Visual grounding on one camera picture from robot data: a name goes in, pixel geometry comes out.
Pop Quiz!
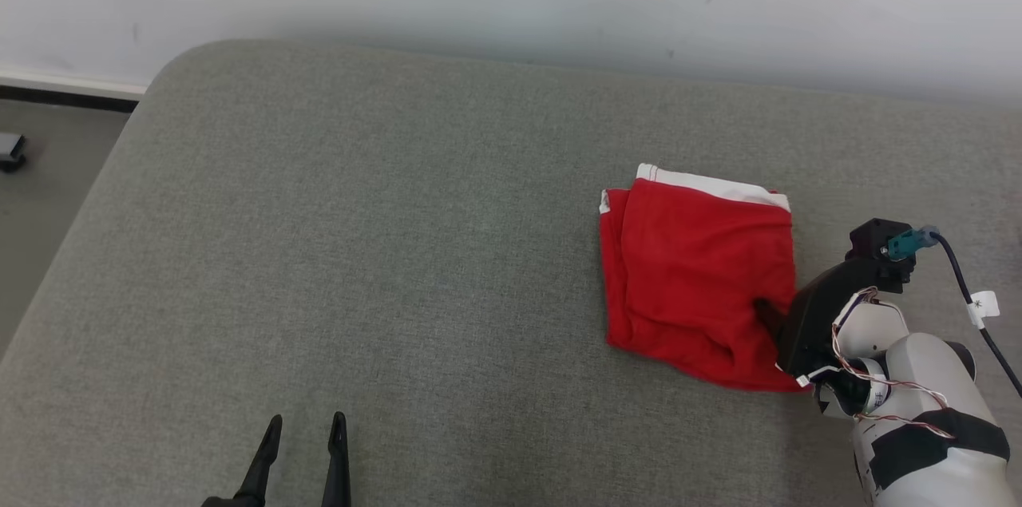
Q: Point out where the white wall baseboard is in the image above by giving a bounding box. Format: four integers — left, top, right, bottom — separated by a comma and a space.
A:
0, 68, 149, 99

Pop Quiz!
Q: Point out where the small dark floor object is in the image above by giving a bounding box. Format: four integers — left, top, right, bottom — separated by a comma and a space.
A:
0, 133, 27, 173

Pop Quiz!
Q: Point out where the red shorts white side stripe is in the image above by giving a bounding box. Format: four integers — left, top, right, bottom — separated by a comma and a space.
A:
599, 164, 807, 392

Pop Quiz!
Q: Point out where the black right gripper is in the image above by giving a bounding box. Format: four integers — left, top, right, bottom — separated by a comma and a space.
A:
755, 258, 903, 380

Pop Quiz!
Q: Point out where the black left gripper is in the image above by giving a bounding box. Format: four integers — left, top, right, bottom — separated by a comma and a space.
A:
200, 412, 352, 507

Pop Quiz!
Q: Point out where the grey fabric sofa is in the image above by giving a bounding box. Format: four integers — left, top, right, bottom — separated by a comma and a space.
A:
0, 40, 1022, 507

